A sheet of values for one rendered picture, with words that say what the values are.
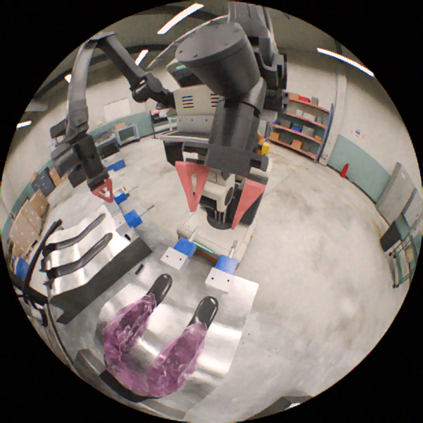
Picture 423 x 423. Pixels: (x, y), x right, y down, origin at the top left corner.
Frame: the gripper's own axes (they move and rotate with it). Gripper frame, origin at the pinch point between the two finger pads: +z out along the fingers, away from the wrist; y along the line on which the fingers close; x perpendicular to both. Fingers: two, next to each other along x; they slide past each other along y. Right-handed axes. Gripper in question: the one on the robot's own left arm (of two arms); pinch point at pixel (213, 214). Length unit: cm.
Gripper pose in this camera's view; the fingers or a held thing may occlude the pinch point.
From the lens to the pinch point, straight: 18.0
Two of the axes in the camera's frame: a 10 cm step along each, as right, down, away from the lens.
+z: -2.2, 8.9, 4.0
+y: 8.7, 3.6, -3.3
